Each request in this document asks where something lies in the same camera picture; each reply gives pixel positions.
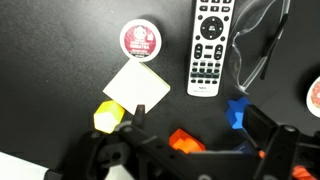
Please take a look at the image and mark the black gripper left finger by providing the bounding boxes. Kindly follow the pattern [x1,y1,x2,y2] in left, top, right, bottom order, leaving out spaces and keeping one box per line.
[62,103,202,180]

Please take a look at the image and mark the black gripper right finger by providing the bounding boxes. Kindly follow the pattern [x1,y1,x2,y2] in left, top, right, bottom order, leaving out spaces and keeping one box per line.
[243,103,320,180]

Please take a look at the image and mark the silver black remote control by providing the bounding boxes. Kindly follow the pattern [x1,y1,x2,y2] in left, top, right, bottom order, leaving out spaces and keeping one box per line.
[186,0,237,99]

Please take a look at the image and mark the orange cloth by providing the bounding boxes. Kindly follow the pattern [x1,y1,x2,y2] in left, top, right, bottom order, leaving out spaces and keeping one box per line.
[291,164,319,180]

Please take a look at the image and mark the yellow pentagon block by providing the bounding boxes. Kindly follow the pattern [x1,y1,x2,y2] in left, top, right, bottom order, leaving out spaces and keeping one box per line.
[93,99,126,135]

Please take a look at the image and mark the orange plastic block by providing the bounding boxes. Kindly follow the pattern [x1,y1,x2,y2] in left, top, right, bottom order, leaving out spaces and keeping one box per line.
[168,128,207,155]

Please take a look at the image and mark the small white plate red donut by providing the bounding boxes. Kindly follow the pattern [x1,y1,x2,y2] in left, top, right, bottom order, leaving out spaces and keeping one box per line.
[305,75,320,119]

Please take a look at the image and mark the blue star block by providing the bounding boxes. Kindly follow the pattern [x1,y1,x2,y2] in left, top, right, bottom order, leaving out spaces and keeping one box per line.
[224,96,252,131]

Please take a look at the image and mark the pale yellow sticky note pad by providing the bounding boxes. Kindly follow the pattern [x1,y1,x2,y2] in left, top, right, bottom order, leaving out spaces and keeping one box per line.
[102,58,172,116]

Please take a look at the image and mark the clear safety glasses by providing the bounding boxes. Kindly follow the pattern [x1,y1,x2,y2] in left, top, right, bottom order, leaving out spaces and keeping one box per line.
[229,0,292,95]

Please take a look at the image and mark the coffee pod red lid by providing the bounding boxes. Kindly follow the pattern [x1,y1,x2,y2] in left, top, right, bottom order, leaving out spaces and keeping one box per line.
[119,18,163,63]

